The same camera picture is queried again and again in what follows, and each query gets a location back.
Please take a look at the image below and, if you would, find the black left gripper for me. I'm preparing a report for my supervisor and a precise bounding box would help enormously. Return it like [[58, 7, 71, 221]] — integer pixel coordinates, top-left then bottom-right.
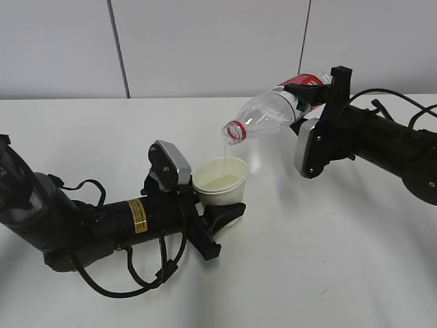
[[141, 174, 246, 260]]

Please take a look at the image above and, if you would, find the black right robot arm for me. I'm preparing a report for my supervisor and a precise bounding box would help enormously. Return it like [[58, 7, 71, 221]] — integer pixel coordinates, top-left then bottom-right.
[[284, 66, 436, 205]]

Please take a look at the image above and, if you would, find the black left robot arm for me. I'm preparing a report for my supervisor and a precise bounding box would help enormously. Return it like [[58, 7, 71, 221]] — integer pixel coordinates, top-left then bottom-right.
[[1, 135, 246, 272]]

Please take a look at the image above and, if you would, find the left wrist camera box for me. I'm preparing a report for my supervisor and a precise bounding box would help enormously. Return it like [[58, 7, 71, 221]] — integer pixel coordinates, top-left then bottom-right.
[[148, 140, 191, 190]]

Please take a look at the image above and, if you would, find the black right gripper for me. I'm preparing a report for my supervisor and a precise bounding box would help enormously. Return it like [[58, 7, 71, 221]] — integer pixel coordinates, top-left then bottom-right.
[[284, 66, 352, 164]]

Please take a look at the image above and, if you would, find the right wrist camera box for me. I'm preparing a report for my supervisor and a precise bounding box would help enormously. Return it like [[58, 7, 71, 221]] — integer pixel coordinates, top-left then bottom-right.
[[294, 118, 334, 179]]

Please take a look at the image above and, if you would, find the white paper cup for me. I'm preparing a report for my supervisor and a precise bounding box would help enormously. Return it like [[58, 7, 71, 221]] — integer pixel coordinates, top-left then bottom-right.
[[193, 156, 249, 208]]

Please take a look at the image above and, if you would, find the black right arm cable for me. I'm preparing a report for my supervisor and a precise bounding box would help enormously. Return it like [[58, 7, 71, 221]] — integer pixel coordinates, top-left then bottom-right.
[[348, 88, 437, 127]]

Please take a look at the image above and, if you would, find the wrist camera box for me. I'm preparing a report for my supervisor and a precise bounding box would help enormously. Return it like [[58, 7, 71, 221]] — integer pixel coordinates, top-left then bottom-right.
[[148, 140, 191, 190], [294, 118, 334, 179]]

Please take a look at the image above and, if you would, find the clear water bottle red label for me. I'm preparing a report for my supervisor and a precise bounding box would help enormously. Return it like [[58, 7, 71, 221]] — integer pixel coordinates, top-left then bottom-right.
[[222, 72, 332, 146]]

